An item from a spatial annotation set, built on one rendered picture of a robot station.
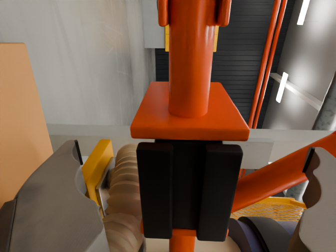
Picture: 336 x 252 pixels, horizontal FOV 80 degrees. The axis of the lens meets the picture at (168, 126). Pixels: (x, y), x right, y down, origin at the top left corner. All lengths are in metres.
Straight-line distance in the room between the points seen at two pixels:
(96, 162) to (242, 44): 10.95
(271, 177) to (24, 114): 0.37
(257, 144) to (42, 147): 1.10
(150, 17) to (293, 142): 6.62
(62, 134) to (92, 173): 1.19
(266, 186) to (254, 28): 11.03
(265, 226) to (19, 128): 0.40
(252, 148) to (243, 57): 10.11
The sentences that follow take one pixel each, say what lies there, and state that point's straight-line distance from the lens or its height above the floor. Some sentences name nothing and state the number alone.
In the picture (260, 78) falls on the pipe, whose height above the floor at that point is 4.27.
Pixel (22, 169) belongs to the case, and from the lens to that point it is 0.42.
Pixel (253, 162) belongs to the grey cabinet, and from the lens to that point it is 1.36.
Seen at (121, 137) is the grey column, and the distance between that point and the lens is 1.30.
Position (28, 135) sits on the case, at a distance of 0.43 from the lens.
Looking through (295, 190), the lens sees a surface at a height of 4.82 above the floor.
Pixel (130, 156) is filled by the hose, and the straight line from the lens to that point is 0.24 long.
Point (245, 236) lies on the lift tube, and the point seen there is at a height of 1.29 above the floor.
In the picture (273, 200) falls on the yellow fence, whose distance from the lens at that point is 1.80.
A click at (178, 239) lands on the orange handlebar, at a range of 0.18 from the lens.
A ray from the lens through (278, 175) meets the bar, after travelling 0.17.
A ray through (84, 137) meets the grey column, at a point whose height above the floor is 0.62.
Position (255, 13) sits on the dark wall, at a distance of 11.16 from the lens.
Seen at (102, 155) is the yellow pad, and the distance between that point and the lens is 0.30.
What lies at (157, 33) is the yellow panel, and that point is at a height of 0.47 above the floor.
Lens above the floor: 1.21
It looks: 3 degrees down
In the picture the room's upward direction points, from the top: 91 degrees clockwise
